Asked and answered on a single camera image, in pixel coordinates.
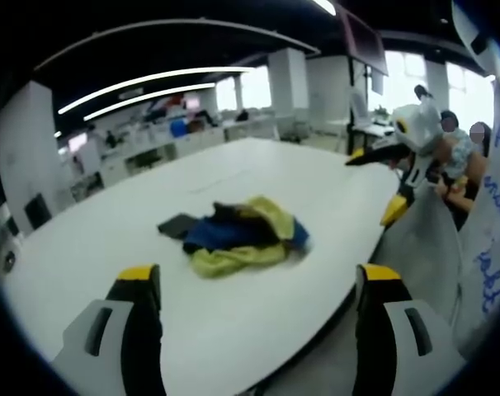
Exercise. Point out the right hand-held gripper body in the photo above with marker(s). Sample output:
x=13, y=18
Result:
x=419, y=128

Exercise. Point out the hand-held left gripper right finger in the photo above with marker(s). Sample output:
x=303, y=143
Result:
x=402, y=350

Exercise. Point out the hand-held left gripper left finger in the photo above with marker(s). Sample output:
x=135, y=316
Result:
x=109, y=350

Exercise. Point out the dark template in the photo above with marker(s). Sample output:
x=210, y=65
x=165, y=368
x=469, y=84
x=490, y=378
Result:
x=175, y=225

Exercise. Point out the yellow and blue garment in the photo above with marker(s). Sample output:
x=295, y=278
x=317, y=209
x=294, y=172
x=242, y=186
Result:
x=250, y=231

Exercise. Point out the white side desk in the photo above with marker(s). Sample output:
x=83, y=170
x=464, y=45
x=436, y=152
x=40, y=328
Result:
x=374, y=128

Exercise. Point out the black monitor stand pole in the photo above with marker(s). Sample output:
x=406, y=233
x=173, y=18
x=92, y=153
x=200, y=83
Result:
x=351, y=107

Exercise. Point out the hanging dark monitor screen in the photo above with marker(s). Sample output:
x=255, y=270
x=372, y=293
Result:
x=363, y=39

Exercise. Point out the white worn device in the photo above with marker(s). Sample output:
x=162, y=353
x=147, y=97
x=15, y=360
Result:
x=477, y=37

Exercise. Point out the black office chair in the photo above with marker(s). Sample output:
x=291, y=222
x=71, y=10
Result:
x=38, y=211

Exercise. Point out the row of white office desks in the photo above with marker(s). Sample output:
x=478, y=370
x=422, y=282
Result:
x=171, y=138

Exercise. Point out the long ceiling light strip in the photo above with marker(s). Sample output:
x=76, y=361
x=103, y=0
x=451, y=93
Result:
x=151, y=81
x=147, y=97

